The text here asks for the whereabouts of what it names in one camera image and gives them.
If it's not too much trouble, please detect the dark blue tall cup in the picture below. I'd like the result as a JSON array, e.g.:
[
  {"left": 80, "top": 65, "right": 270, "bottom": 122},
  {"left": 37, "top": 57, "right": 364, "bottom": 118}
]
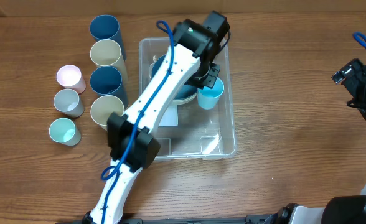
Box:
[
  {"left": 90, "top": 66, "right": 129, "bottom": 108},
  {"left": 89, "top": 14, "right": 126, "bottom": 60}
]

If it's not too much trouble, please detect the beige tall cup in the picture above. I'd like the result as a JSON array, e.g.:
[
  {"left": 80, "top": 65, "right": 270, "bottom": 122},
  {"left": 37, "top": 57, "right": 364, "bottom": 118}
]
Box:
[
  {"left": 90, "top": 95, "right": 125, "bottom": 130},
  {"left": 90, "top": 39, "right": 129, "bottom": 82}
]

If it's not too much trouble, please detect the far dark blue tall cup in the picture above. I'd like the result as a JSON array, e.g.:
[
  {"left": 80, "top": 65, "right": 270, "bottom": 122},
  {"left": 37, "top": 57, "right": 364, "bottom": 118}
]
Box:
[{"left": 89, "top": 14, "right": 126, "bottom": 60}]

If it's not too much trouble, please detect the pink small cup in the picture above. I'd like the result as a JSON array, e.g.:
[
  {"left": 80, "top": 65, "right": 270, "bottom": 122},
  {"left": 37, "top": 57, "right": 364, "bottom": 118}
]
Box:
[{"left": 56, "top": 65, "right": 86, "bottom": 94}]

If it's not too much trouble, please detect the light blue small cup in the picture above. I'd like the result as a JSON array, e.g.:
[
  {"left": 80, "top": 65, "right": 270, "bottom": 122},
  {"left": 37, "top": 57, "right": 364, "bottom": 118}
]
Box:
[{"left": 197, "top": 78, "right": 224, "bottom": 110}]

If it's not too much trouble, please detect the left blue cable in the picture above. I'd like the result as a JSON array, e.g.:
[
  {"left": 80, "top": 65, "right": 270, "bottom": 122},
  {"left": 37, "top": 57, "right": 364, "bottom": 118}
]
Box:
[{"left": 100, "top": 20, "right": 175, "bottom": 224}]

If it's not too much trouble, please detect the grey small cup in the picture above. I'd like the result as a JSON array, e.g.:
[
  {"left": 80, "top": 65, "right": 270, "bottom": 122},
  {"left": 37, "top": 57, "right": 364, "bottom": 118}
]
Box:
[{"left": 53, "top": 88, "right": 85, "bottom": 118}]

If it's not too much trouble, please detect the dark blue bowl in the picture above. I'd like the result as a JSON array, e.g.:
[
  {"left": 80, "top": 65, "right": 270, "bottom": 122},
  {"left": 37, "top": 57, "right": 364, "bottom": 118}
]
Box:
[{"left": 150, "top": 55, "right": 197, "bottom": 101}]

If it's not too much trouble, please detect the near beige tall cup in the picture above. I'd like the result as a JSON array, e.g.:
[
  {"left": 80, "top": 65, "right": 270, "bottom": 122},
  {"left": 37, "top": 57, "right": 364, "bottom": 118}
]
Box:
[{"left": 90, "top": 95, "right": 125, "bottom": 130}]

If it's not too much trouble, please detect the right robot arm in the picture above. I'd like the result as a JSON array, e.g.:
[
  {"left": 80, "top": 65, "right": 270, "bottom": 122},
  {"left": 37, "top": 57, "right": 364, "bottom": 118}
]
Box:
[{"left": 265, "top": 58, "right": 366, "bottom": 224}]

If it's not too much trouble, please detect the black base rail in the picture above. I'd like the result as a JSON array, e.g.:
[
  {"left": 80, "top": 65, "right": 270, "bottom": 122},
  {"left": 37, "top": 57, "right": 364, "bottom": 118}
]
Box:
[{"left": 58, "top": 213, "right": 280, "bottom": 224}]

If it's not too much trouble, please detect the far beige tall cup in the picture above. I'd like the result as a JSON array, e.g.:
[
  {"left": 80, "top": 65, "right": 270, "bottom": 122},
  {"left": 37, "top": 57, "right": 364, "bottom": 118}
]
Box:
[{"left": 90, "top": 39, "right": 129, "bottom": 82}]

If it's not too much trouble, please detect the cream bowl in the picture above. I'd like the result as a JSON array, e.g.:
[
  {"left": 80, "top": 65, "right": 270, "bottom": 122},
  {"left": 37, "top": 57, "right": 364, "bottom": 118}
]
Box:
[{"left": 172, "top": 95, "right": 197, "bottom": 105}]

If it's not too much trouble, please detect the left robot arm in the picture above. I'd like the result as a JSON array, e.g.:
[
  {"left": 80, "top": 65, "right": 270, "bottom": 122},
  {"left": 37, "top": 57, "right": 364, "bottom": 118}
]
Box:
[{"left": 81, "top": 11, "right": 231, "bottom": 224}]

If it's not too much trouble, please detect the mint green small cup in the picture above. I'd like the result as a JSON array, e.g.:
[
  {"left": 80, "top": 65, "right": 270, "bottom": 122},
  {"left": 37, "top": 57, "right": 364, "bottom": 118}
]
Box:
[{"left": 49, "top": 118, "right": 81, "bottom": 146}]

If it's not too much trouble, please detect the near dark blue tall cup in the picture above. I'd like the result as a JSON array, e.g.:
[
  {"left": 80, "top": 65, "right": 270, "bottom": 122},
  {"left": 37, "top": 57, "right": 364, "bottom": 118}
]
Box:
[{"left": 90, "top": 66, "right": 129, "bottom": 108}]

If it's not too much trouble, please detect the white label in bin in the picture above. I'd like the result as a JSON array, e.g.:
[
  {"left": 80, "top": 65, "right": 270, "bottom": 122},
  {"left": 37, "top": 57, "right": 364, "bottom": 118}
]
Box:
[{"left": 159, "top": 104, "right": 178, "bottom": 127}]

